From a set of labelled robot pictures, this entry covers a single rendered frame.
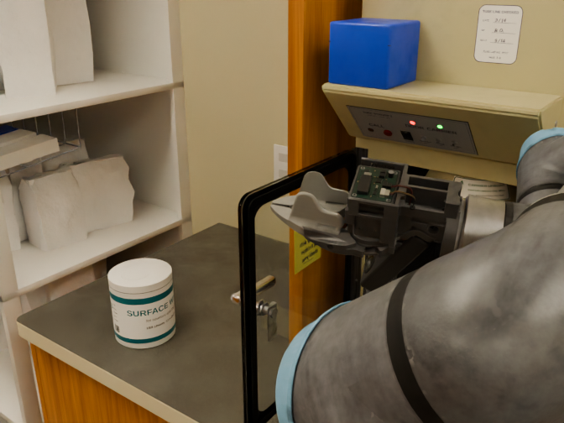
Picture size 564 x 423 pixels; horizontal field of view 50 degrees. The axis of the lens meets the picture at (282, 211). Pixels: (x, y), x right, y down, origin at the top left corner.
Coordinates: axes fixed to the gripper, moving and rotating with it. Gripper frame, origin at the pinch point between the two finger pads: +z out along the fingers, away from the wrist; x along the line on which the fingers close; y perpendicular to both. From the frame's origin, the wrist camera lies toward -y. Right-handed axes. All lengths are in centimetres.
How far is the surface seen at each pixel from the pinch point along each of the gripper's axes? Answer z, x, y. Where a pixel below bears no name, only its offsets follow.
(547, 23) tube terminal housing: -27.7, -33.5, 10.0
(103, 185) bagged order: 81, -67, -70
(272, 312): 2.8, -0.8, -22.0
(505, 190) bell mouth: -27.7, -29.8, -16.7
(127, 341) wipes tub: 39, -9, -54
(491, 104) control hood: -22.1, -20.9, 4.7
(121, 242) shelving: 70, -53, -79
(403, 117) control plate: -10.7, -25.4, -2.2
